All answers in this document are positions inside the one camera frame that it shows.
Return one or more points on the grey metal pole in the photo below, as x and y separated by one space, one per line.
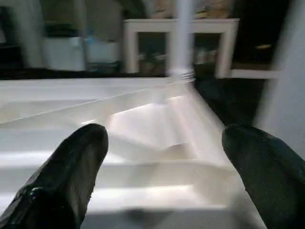
84 35

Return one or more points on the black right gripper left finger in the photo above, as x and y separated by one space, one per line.
62 181

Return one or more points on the white plastic table top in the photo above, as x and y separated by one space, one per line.
143 119

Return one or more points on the white glass door cabinet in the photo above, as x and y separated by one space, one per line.
176 45

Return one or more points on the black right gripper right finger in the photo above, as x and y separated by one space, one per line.
269 181

